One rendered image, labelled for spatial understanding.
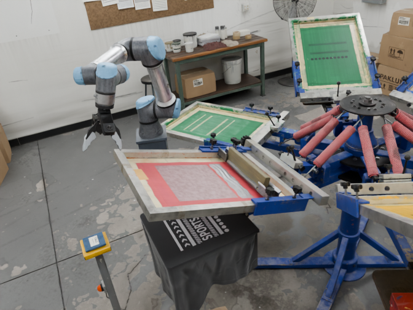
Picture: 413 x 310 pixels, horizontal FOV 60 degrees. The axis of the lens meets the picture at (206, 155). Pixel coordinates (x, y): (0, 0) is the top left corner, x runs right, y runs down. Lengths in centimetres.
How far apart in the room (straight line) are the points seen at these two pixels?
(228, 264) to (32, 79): 408
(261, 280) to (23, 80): 392
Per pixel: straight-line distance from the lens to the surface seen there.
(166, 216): 141
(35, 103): 542
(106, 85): 142
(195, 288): 187
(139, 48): 184
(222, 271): 189
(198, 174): 181
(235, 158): 193
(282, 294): 278
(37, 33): 522
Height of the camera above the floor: 219
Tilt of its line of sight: 31 degrees down
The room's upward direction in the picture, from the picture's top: 6 degrees counter-clockwise
